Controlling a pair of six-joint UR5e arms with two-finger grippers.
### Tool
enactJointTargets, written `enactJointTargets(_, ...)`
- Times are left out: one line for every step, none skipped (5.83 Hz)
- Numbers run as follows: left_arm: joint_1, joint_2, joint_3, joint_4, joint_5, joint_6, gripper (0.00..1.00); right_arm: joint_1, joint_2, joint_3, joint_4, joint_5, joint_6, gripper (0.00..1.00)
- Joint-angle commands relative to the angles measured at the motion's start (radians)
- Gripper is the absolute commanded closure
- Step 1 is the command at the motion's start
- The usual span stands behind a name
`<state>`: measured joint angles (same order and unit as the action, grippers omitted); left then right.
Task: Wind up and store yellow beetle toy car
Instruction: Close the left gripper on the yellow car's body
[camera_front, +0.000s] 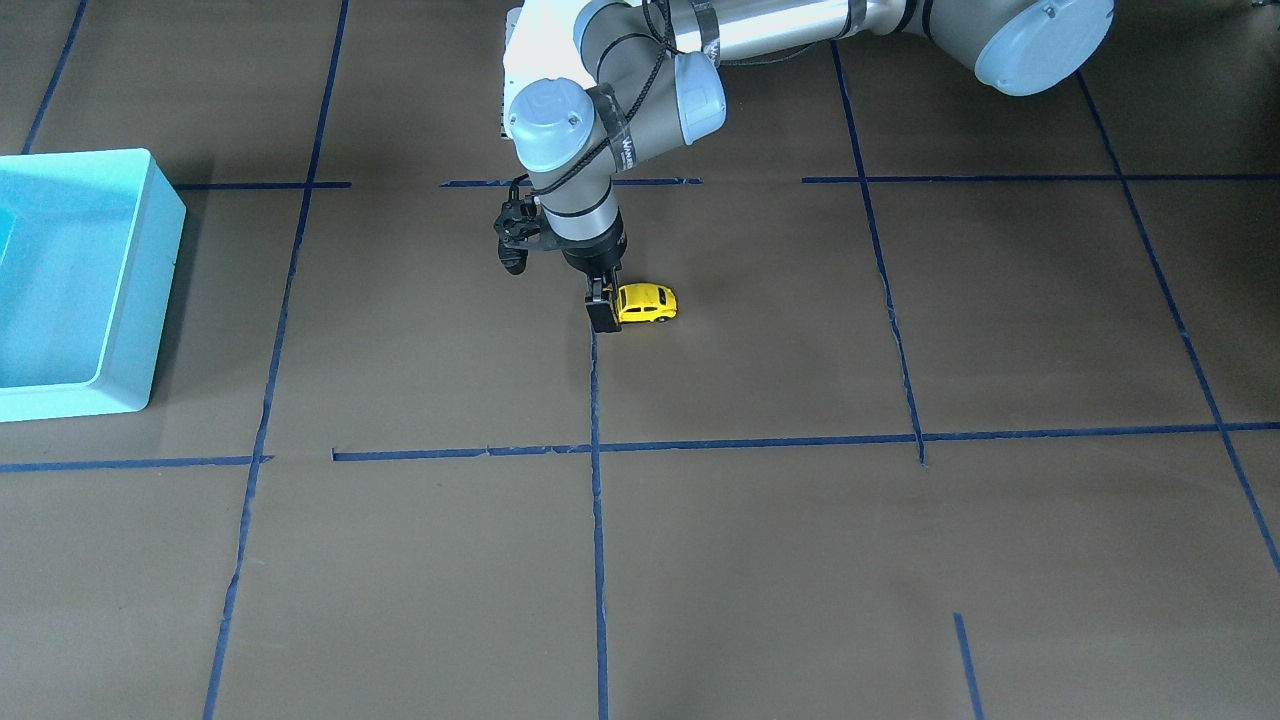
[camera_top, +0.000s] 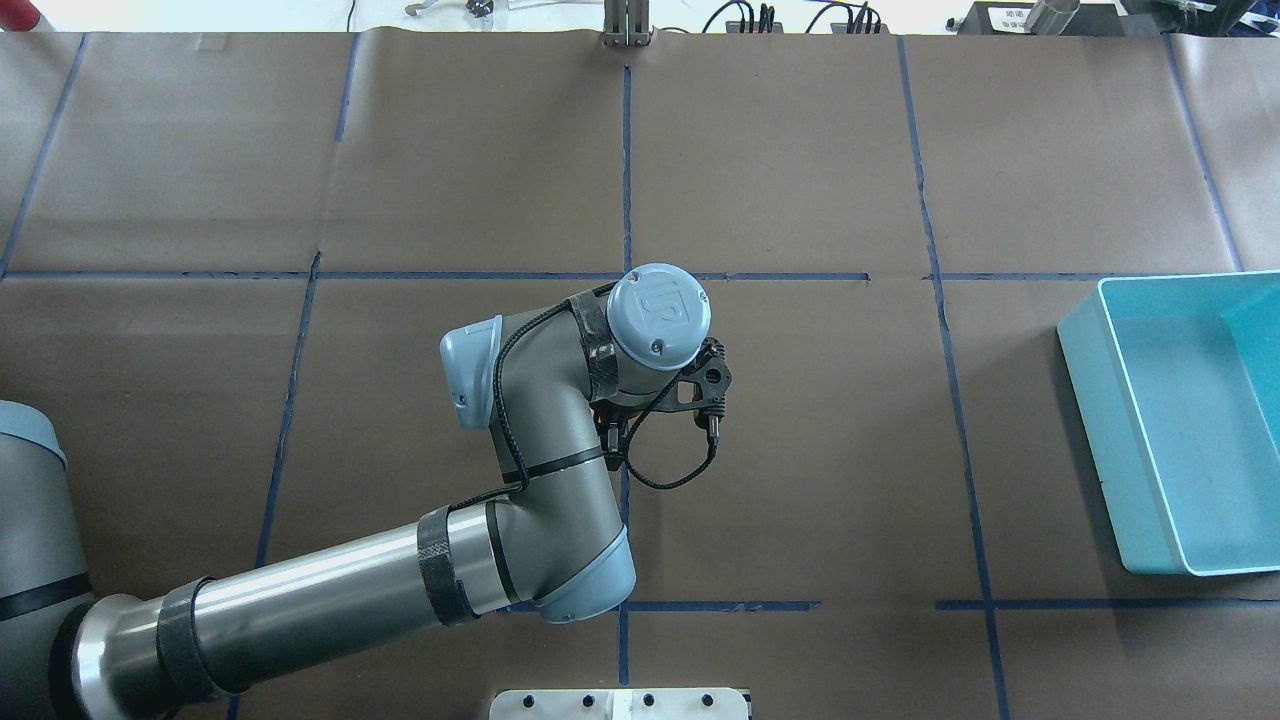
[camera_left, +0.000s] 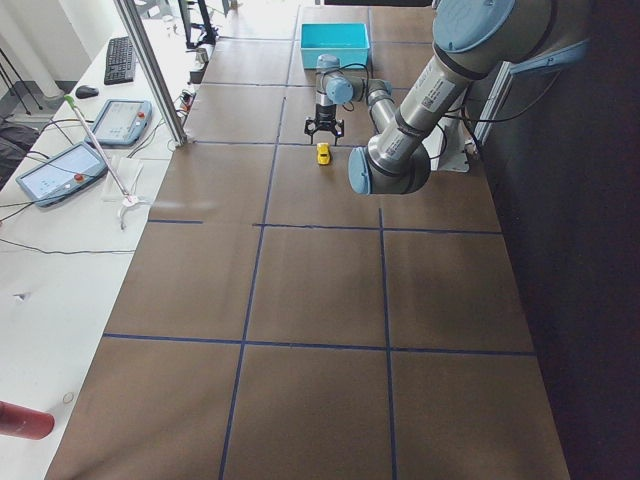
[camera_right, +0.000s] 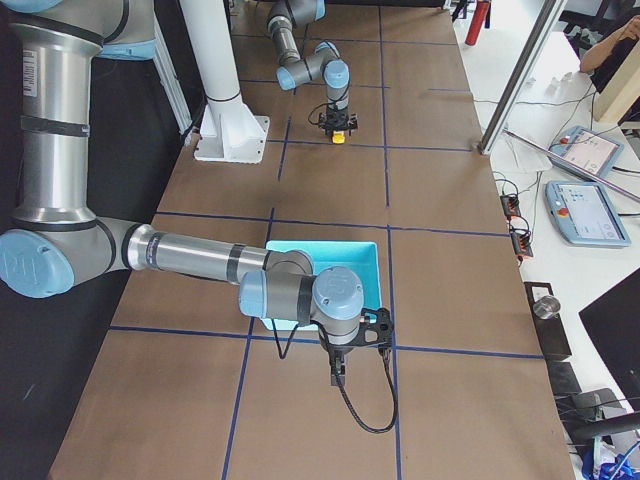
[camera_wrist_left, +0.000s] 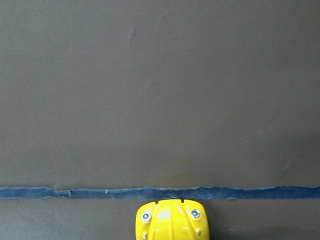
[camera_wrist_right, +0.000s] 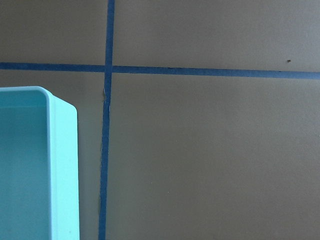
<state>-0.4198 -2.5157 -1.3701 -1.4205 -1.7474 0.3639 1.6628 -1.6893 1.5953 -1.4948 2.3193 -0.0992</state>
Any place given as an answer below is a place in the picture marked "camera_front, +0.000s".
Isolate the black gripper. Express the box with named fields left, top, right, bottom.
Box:
left=494, top=196, right=627, bottom=334

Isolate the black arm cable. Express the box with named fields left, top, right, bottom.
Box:
left=509, top=0, right=721, bottom=201

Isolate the yellow beetle toy car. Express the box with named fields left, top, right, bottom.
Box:
left=616, top=282, right=678, bottom=324

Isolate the turquoise plastic storage bin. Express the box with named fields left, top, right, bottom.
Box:
left=1, top=149, right=186, bottom=423

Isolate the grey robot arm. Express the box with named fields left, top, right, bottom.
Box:
left=494, top=1, right=1115, bottom=333

